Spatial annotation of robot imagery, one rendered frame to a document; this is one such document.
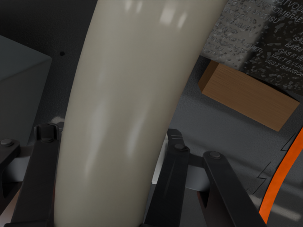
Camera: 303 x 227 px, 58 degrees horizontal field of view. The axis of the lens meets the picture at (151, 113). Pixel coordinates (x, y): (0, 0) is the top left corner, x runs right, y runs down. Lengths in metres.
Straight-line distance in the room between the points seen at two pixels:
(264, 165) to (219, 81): 0.46
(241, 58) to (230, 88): 0.51
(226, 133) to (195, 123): 0.13
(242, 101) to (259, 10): 0.61
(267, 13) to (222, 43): 0.07
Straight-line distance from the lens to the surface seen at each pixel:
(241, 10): 0.35
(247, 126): 1.11
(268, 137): 1.16
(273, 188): 1.29
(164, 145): 0.15
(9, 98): 0.87
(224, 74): 0.90
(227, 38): 0.38
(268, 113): 0.98
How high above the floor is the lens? 0.99
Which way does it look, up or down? 69 degrees down
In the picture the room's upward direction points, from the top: 172 degrees counter-clockwise
